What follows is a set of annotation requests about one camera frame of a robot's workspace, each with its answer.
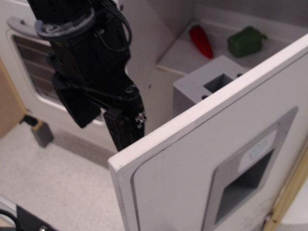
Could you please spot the white toy fridge door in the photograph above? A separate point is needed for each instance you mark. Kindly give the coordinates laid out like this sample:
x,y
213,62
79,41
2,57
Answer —
x,y
139,172

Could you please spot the wooden side panel left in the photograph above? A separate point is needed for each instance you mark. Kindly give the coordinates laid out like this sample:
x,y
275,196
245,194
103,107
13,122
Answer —
x,y
12,110

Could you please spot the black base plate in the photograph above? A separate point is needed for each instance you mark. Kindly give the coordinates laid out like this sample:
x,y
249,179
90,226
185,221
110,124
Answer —
x,y
30,222

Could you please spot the grey oven door handle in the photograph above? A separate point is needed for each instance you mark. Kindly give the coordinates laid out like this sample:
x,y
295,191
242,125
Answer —
x,y
18,25

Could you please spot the green toy pepper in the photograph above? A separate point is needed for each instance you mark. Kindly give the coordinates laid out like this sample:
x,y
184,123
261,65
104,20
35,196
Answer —
x,y
246,42

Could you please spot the grey ice dispenser panel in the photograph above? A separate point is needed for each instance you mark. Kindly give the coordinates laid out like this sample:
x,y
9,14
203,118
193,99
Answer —
x,y
221,170

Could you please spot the white toy oven door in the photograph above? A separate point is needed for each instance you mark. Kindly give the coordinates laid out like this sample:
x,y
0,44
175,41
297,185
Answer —
x,y
24,59

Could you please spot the red toy pepper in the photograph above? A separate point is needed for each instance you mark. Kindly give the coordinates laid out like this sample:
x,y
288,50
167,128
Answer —
x,y
200,40

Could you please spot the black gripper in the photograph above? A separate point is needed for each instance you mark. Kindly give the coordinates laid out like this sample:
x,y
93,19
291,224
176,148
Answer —
x,y
90,52

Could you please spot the wooden frame post right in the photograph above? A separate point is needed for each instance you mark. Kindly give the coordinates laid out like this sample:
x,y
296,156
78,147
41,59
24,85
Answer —
x,y
289,192

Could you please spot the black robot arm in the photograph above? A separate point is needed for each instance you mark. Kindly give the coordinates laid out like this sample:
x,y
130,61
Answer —
x,y
45,10

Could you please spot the black clamp bracket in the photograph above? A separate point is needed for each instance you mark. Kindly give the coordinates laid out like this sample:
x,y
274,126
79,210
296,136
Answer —
x,y
32,121

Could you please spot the aluminium rail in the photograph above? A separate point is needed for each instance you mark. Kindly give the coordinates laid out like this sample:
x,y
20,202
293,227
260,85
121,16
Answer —
x,y
8,205

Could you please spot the grey cabinet leg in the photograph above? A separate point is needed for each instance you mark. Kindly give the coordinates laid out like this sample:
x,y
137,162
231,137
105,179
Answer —
x,y
42,134

